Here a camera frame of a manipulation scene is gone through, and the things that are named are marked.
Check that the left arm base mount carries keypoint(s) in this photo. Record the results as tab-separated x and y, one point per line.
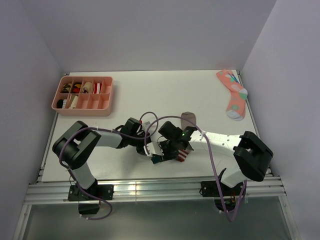
90	200

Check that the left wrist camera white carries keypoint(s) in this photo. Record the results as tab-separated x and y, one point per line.
145	125

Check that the rolled black white sock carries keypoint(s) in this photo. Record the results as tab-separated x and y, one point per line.
61	103

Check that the rolled red white sock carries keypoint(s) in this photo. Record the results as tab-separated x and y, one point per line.
97	88

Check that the rolled dark red sock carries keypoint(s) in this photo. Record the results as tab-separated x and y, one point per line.
76	88

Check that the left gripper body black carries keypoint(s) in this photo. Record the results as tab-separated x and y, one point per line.
139	144

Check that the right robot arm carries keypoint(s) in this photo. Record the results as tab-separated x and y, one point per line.
252	157

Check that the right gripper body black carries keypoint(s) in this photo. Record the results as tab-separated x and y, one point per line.
170	149

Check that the aluminium rail frame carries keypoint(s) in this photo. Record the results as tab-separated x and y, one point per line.
156	201

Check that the pink patterned sock pair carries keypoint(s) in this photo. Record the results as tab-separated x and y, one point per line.
236	108

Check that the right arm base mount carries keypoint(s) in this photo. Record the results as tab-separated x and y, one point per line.
210	189

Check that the taupe sock red striped cuff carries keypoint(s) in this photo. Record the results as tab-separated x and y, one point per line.
187	120

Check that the rolled tan pink sock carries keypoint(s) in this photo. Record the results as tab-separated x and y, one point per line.
86	89

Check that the rolled beige sock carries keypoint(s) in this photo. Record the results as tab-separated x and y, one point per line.
73	100

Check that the pink divided organizer tray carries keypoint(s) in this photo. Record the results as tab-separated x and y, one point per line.
88	104

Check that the rolled brown black sock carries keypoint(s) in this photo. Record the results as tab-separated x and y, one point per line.
66	88

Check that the dark green patterned sock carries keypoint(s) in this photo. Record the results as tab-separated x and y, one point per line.
156	159

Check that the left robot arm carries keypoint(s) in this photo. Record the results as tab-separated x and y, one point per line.
75	146

